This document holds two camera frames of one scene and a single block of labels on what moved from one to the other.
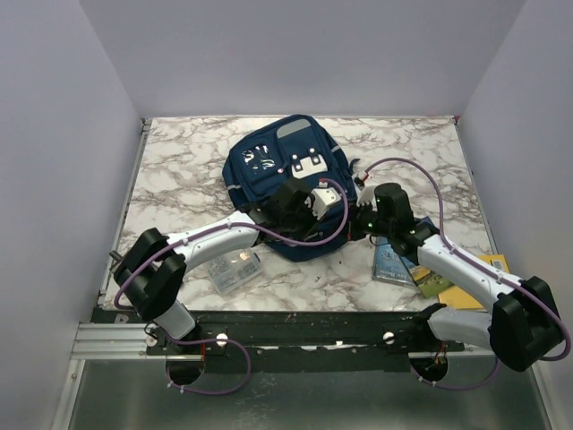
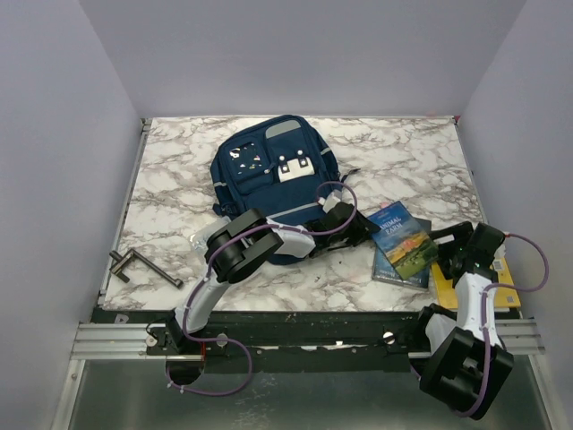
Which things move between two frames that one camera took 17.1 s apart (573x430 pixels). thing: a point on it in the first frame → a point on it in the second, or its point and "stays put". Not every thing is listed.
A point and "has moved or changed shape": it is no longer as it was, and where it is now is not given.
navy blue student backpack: (296, 149) has moved or changed shape
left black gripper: (312, 221) → (363, 228)
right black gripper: (353, 229) → (462, 233)
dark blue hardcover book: (389, 266) stays put
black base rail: (292, 341) stays put
